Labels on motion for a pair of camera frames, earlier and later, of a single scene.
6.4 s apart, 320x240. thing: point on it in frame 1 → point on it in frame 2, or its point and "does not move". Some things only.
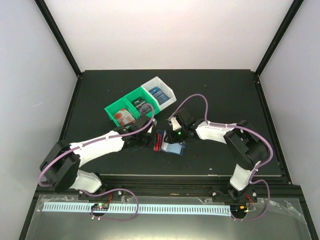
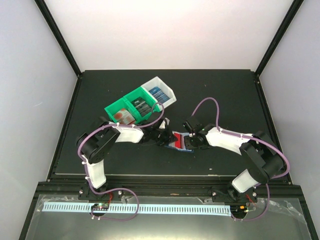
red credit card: x=157 y=147 → x=178 y=142
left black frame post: x=59 y=36 does not move
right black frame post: x=294 y=9 does not move
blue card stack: x=160 y=96 does not move
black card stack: x=141 y=106 does not move
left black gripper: x=151 y=143 → x=169 y=136
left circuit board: x=102 y=205 does not move
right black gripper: x=171 y=138 → x=202 y=146
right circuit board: x=238 y=210 does not move
